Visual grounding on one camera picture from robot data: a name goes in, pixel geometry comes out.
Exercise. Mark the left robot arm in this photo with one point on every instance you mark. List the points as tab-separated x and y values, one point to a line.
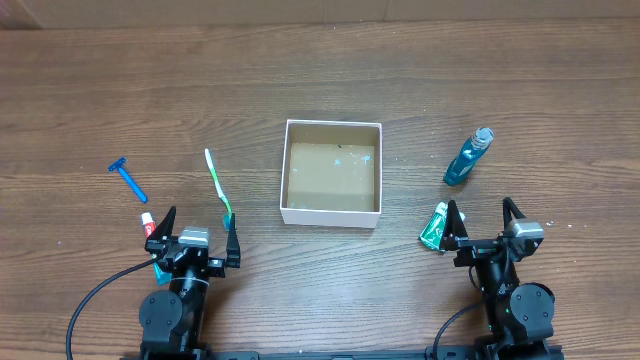
172	319

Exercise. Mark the blue disposable razor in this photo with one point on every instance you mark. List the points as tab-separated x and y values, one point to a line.
118	166

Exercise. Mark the green white toothbrush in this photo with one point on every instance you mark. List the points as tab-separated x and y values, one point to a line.
218	188

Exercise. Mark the green white soap packet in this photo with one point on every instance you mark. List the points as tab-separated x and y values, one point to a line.
432	234

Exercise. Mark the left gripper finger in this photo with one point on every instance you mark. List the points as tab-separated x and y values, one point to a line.
165	227
232	248

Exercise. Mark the teal mouthwash bottle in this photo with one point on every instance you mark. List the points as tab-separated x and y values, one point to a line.
470	153

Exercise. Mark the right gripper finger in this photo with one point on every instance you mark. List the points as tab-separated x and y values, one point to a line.
510	211
454	225

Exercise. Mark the red teal toothpaste tube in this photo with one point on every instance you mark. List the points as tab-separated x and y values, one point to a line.
162	277

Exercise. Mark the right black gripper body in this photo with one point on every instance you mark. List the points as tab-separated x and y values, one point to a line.
486	245

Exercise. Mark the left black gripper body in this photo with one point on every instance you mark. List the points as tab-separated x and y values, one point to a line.
190	257

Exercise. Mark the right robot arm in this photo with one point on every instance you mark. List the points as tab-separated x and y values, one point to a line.
519	315

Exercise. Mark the white cardboard box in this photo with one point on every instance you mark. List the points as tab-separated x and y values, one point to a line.
332	174

